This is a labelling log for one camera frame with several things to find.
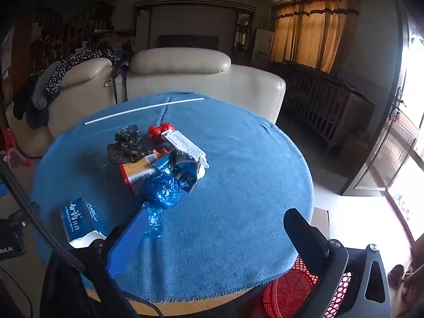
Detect orange and white box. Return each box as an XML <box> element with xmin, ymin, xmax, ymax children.
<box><xmin>119</xmin><ymin>157</ymin><xmax>163</xmax><ymax>196</ymax></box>

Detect small blue and white box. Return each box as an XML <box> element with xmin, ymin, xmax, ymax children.
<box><xmin>60</xmin><ymin>198</ymin><xmax>107</xmax><ymax>249</ymax></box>

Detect thin black cable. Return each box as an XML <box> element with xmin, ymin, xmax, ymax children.
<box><xmin>131</xmin><ymin>293</ymin><xmax>164</xmax><ymax>318</ymax></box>

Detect cream leather sofa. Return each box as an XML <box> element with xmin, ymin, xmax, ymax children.
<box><xmin>7</xmin><ymin>47</ymin><xmax>286</xmax><ymax>158</ymax></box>

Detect black television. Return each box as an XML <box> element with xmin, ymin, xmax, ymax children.
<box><xmin>158</xmin><ymin>35</ymin><xmax>220</xmax><ymax>52</ymax></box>

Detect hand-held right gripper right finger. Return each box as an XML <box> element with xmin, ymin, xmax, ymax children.
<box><xmin>283</xmin><ymin>208</ymin><xmax>395</xmax><ymax>318</ymax></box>

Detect flat cardboard box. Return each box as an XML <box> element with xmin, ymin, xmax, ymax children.
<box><xmin>311</xmin><ymin>207</ymin><xmax>330</xmax><ymax>239</ymax></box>

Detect thin white stick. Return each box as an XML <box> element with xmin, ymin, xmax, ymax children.
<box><xmin>84</xmin><ymin>97</ymin><xmax>205</xmax><ymax>126</ymax></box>

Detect white wrapper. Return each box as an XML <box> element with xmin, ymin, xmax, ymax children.
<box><xmin>195</xmin><ymin>157</ymin><xmax>210</xmax><ymax>178</ymax></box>

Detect blue tablecloth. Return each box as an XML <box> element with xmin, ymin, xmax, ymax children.
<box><xmin>30</xmin><ymin>92</ymin><xmax>315</xmax><ymax>303</ymax></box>

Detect black plastic bag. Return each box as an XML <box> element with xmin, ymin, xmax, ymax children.
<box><xmin>107</xmin><ymin>124</ymin><xmax>151</xmax><ymax>164</ymax></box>

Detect white cabinet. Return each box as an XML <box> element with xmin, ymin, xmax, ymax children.
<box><xmin>253</xmin><ymin>28</ymin><xmax>275</xmax><ymax>67</ymax></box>

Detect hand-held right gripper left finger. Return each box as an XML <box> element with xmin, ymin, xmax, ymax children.
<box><xmin>41</xmin><ymin>205</ymin><xmax>149</xmax><ymax>318</ymax></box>

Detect orange curtains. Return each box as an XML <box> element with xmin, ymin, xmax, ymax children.
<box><xmin>271</xmin><ymin>0</ymin><xmax>363</xmax><ymax>73</ymax></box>

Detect dark wooden crib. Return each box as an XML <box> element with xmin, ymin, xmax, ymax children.
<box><xmin>272</xmin><ymin>60</ymin><xmax>376</xmax><ymax>153</ymax></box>

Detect dark blue strap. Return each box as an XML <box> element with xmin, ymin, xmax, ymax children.
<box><xmin>112</xmin><ymin>62</ymin><xmax>130</xmax><ymax>105</ymax></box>

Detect red mesh basket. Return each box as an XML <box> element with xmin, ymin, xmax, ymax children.
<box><xmin>263</xmin><ymin>255</ymin><xmax>352</xmax><ymax>318</ymax></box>

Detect blue plastic bag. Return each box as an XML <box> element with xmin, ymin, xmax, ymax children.
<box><xmin>141</xmin><ymin>172</ymin><xmax>183</xmax><ymax>239</ymax></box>

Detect silver rectangular bar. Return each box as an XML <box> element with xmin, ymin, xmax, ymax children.
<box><xmin>162</xmin><ymin>130</ymin><xmax>206</xmax><ymax>161</ymax></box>

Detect dark garment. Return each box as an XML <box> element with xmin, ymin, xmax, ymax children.
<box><xmin>12</xmin><ymin>73</ymin><xmax>50</xmax><ymax>130</ymax></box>

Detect red foil wrapper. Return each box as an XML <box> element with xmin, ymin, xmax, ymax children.
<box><xmin>147</xmin><ymin>123</ymin><xmax>175</xmax><ymax>142</ymax></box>

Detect crushed blue carton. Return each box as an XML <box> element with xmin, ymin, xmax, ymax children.
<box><xmin>153</xmin><ymin>151</ymin><xmax>207</xmax><ymax>193</ymax></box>

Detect wooden display shelf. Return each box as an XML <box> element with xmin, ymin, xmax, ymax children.
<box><xmin>236</xmin><ymin>10</ymin><xmax>255</xmax><ymax>54</ymax></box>

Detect red and grey tool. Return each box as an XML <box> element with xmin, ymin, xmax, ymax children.
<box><xmin>3</xmin><ymin>127</ymin><xmax>32</xmax><ymax>168</ymax></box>

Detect grey garment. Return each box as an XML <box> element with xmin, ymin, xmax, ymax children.
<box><xmin>32</xmin><ymin>73</ymin><xmax>50</xmax><ymax>110</ymax></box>

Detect wooden staircase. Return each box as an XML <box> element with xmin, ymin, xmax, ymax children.
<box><xmin>31</xmin><ymin>2</ymin><xmax>115</xmax><ymax>73</ymax></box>

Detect thick black cable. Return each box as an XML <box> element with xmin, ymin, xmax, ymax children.
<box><xmin>0</xmin><ymin>154</ymin><xmax>87</xmax><ymax>272</ymax></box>

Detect black white dotted garment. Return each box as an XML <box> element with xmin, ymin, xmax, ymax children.
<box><xmin>45</xmin><ymin>48</ymin><xmax>120</xmax><ymax>99</ymax></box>

